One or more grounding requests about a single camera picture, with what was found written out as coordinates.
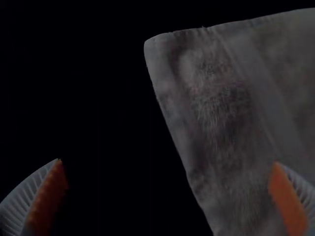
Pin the pale towel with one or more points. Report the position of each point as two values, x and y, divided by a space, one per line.
233 110

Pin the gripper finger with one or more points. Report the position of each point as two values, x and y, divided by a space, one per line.
22 206
292 204

